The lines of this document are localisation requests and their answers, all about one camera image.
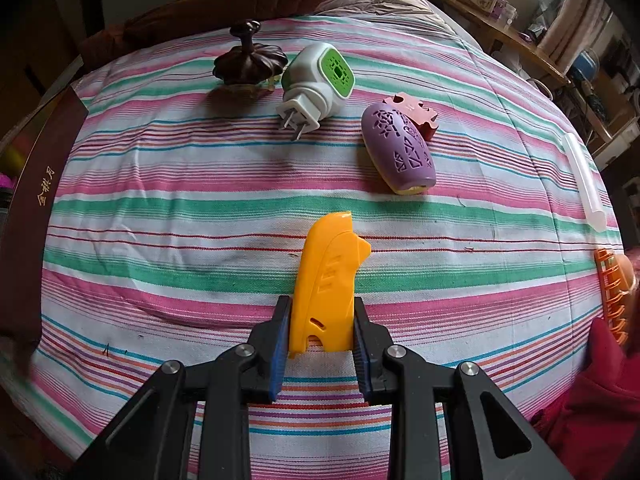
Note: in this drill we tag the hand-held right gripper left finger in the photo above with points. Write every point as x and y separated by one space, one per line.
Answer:
279 360

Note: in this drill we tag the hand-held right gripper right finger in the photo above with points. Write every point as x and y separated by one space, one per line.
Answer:
362 375

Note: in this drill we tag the yellow-orange plastic case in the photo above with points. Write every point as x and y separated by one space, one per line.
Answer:
325 270

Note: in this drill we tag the purple egg-shaped perforated case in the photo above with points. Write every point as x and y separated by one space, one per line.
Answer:
395 150

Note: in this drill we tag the maroon gift box gold interior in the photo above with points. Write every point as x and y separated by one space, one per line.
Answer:
30 220

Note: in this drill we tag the red garment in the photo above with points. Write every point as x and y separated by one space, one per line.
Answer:
600 410

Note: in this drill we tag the orange plastic rack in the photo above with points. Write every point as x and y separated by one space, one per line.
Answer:
607 280

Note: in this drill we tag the red puzzle-piece block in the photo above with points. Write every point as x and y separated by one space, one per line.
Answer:
425 115

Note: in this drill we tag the white green plug-in device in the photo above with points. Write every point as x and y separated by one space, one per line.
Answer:
320 80

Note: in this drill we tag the translucent plastic tube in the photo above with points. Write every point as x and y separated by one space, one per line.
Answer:
585 180

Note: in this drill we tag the brown fluted knob lid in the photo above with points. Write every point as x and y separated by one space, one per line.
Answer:
250 60

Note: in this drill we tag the brown quilt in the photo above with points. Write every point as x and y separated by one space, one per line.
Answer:
200 15

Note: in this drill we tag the wooden chair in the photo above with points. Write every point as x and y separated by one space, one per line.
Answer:
615 120

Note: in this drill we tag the grey-pink pillow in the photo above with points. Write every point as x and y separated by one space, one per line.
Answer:
380 2

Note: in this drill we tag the small purple object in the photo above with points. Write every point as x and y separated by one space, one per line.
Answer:
526 37

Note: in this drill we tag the wooden bedside table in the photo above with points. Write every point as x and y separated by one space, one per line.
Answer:
480 15

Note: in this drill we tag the blue round container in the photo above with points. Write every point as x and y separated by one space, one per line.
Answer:
584 64

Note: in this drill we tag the wooden wardrobe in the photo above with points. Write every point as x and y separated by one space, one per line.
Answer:
40 35

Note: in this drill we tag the beige patterned curtain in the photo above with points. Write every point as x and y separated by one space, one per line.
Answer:
575 25

